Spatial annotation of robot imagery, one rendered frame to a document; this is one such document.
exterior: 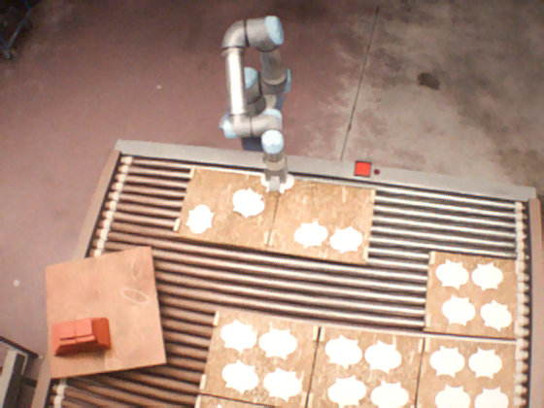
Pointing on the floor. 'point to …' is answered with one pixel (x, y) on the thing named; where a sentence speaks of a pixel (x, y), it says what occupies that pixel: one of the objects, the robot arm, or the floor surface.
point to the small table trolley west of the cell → (16, 31)
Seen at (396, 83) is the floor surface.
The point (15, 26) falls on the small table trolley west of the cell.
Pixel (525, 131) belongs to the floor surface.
